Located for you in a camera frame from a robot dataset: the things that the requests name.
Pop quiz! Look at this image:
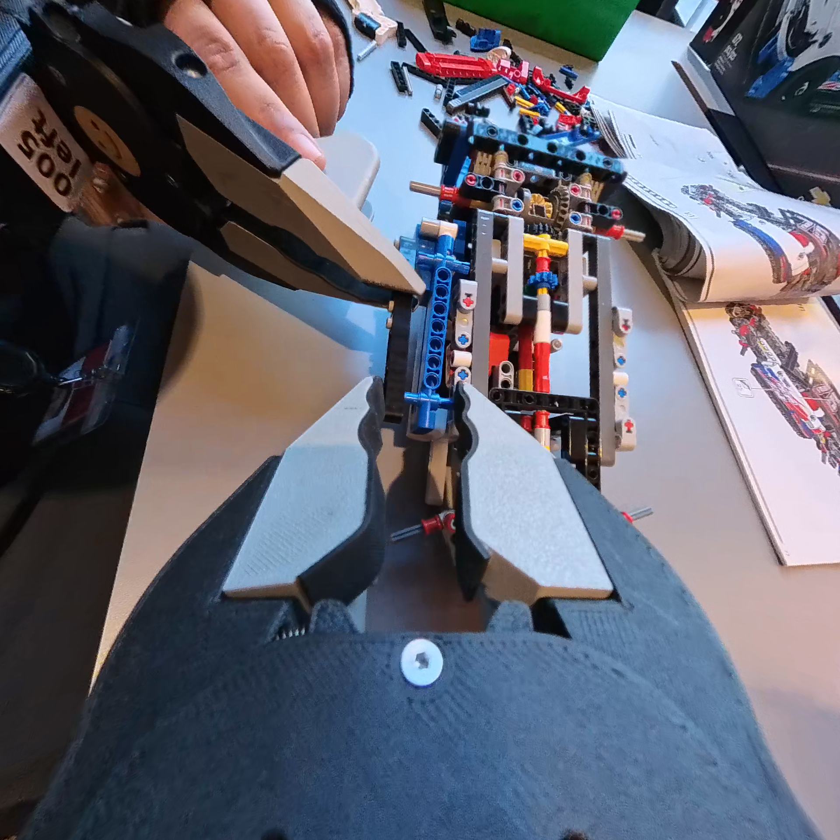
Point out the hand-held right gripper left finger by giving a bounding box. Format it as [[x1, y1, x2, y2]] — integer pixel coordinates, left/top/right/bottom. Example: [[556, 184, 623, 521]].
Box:
[[222, 376, 387, 606]]

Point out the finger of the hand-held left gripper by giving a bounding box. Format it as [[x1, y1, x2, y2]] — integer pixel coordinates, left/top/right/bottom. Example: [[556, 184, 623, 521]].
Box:
[[218, 220, 396, 307], [176, 115, 429, 299]]

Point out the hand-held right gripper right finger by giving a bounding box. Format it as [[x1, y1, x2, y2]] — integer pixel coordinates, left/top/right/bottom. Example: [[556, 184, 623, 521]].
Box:
[[455, 382, 616, 602]]

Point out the toy brick vehicle chassis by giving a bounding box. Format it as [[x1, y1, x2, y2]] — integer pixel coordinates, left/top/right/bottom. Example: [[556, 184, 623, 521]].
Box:
[[384, 118, 654, 542]]

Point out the light grey desk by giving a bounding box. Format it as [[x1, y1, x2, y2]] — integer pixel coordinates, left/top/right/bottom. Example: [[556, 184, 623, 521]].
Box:
[[88, 0, 840, 840]]

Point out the person's left hand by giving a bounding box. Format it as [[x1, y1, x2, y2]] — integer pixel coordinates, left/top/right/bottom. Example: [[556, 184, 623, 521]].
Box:
[[163, 0, 357, 173]]

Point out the person's dark clothing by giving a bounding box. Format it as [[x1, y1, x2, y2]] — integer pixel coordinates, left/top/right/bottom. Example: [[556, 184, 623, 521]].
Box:
[[0, 217, 198, 815]]

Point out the pile of loose toy bricks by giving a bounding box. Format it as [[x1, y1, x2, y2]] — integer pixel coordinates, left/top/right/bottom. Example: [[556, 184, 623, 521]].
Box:
[[351, 0, 619, 143]]

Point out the clear plastic badge holder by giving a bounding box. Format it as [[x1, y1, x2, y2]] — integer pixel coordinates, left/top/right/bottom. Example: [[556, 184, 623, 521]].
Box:
[[33, 323, 137, 448]]

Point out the green plastic bin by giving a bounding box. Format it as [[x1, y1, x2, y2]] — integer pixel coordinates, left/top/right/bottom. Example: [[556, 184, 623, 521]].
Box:
[[451, 0, 642, 64]]

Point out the open instruction booklet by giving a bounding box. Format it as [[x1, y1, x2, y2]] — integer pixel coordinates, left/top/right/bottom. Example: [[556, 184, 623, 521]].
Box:
[[589, 95, 840, 307]]

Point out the black toy car box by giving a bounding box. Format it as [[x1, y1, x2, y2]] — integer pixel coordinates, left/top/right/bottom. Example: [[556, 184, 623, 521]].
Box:
[[672, 0, 840, 212]]

